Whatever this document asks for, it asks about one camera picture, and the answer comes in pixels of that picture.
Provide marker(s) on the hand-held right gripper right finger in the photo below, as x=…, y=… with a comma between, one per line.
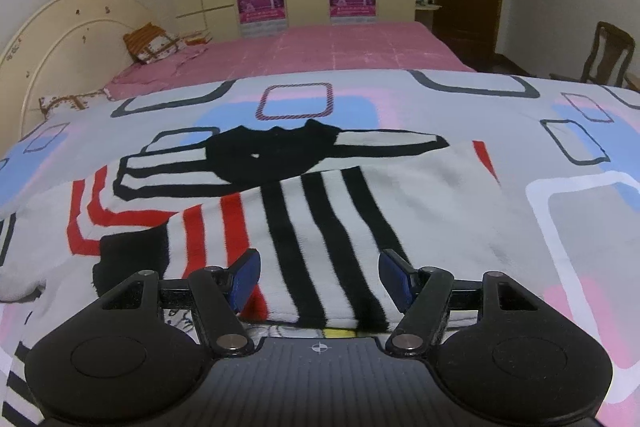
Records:
x=395, y=279

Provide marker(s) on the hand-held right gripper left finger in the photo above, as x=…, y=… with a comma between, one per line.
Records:
x=247, y=277

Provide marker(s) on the red black white striped sweater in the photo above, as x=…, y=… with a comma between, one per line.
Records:
x=320, y=227

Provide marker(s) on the grey printed blanket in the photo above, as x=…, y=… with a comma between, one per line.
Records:
x=500, y=132

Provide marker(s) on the pink checked bedsheet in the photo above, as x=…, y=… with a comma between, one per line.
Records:
x=325, y=52

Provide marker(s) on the white orange patterned pillow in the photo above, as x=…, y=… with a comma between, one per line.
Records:
x=65, y=101

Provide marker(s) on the cream bed headboard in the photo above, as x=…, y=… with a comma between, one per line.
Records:
x=60, y=37

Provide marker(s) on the wooden chair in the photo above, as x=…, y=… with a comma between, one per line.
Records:
x=607, y=52

